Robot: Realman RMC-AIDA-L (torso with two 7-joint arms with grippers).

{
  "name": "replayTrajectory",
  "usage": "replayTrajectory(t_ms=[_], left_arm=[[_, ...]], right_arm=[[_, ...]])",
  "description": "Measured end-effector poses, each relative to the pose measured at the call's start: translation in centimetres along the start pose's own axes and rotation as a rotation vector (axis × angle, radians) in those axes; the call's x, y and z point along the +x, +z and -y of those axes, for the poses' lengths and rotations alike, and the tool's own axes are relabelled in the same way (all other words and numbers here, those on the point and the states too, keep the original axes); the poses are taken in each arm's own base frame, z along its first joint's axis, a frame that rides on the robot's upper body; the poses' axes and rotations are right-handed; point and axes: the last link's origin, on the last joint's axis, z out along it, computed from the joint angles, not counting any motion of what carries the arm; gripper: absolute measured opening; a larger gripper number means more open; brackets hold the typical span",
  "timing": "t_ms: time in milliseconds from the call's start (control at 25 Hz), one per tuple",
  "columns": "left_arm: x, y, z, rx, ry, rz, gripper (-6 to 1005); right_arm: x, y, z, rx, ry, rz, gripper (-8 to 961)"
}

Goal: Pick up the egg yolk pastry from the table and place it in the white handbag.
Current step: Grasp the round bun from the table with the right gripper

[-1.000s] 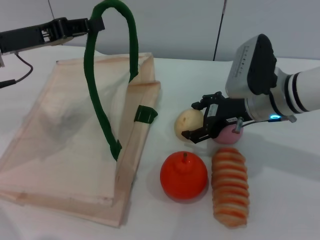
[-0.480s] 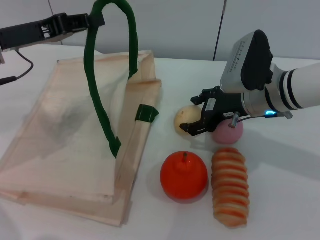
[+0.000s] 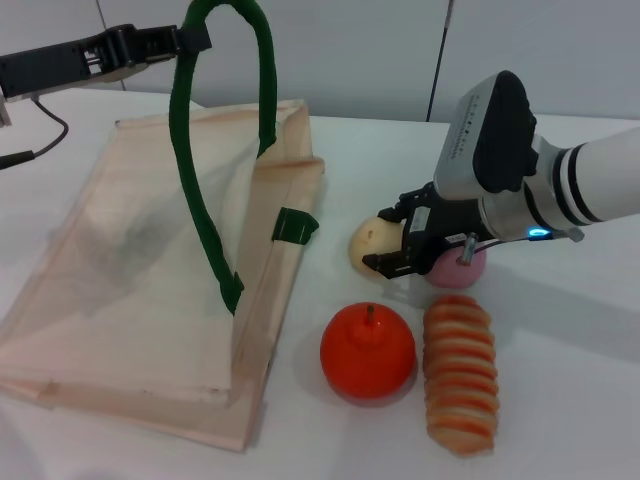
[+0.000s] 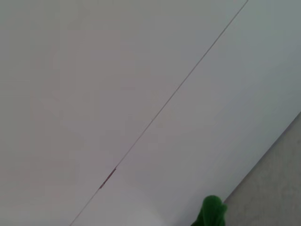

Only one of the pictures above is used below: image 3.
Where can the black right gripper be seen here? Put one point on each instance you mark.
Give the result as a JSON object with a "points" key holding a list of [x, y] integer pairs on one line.
{"points": [[440, 225]]}

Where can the silver black wrist camera box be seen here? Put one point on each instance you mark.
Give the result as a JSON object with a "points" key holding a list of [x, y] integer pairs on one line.
{"points": [[480, 135]]}

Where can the beige potato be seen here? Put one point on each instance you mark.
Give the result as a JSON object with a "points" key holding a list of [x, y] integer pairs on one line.
{"points": [[372, 237]]}

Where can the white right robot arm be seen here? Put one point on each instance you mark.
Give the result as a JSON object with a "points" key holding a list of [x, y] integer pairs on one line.
{"points": [[585, 185]]}

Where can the thin dark vertical pole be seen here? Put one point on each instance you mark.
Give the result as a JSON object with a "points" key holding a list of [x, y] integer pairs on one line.
{"points": [[439, 60]]}

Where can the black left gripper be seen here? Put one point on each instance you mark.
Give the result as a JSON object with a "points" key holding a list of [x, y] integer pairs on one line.
{"points": [[50, 67]]}

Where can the orange red toy apple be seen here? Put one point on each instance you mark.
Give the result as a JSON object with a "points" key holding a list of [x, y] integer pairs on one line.
{"points": [[367, 352]]}

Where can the pink round peach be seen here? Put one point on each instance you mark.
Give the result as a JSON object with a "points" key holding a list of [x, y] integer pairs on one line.
{"points": [[462, 274]]}

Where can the orange striped bread loaf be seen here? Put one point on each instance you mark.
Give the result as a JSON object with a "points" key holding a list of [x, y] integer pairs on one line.
{"points": [[460, 372]]}

